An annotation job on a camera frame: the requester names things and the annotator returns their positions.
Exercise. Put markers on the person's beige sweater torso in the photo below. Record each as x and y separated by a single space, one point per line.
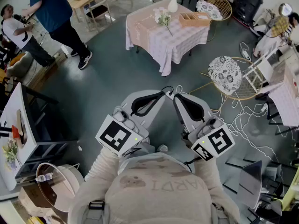
158 195

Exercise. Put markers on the white wooden chair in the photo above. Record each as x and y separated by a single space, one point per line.
264 64

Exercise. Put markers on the person's left forearm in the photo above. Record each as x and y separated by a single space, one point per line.
105 164

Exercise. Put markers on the white ceramic vase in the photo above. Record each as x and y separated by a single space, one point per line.
172 6

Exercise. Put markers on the person's left leg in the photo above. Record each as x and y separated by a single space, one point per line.
146 148

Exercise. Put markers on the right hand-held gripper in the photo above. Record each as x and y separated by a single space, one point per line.
217 141

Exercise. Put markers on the wicker organizer basket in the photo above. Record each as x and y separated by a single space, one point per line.
187 23

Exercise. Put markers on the white paper napkins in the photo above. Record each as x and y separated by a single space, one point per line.
202 16

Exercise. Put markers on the pink tablecloth covered table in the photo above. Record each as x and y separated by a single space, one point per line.
161 43

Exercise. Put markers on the person's leg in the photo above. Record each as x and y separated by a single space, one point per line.
146 148
162 147

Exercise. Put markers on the round glass table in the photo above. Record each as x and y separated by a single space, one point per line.
51 192

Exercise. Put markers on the clear water bottle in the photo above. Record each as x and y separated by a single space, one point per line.
44 177

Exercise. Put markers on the wooden chair with dark seat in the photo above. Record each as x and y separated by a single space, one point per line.
98 10

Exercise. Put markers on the person's right leg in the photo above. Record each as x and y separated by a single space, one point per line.
162 147

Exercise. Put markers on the artificial flower bunch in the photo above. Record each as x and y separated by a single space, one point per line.
10 150

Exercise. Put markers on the white extension socket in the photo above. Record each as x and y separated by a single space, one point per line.
170 94

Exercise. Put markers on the person's right forearm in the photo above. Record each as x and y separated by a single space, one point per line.
210 174

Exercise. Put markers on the checked cloth side table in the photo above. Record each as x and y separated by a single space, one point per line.
285 97

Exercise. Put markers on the white flowers bouquet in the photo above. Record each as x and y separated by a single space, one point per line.
163 18

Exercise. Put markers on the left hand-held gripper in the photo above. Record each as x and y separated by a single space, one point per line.
116 136

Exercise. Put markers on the floral round seat cushion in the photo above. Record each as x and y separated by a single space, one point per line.
224 74
209 9

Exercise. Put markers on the white side table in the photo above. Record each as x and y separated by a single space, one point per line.
14 101

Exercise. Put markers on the white power strip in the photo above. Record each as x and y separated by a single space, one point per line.
247 55

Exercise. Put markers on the black frame shelf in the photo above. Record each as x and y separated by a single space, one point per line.
44 146

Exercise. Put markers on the grey laptop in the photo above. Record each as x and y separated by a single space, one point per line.
251 185

